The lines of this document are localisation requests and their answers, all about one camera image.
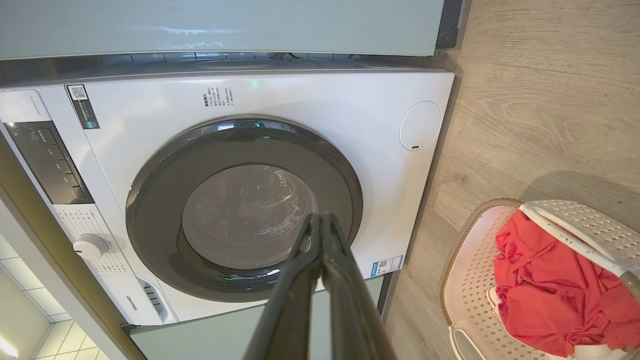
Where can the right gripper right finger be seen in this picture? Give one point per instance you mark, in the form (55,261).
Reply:
(355,320)

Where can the black washer control panel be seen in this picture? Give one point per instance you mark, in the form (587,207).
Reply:
(50,160)

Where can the black QR code sticker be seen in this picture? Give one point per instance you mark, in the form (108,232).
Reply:
(82,106)

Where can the pale green cabinet door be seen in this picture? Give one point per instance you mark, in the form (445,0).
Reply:
(210,335)
(225,25)

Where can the round white filter cover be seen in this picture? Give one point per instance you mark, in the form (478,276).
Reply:
(420,125)

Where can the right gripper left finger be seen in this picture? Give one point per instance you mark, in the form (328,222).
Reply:
(292,310)

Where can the red garment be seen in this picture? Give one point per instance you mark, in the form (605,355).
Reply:
(550,290)

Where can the dark round washer door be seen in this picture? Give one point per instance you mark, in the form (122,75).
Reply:
(165,200)

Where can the white perforated laundry basket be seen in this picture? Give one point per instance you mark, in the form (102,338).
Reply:
(470,280)

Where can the white washer control knob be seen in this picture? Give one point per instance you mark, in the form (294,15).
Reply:
(91,246)

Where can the white front-load washing machine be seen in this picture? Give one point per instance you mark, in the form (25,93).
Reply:
(150,110)

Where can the blue energy label sticker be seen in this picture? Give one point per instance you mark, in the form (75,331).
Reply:
(387,265)

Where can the dark cabinet plinth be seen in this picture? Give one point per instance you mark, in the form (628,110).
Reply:
(449,22)
(387,297)

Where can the white detergent drawer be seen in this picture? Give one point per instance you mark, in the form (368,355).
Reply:
(152,300)

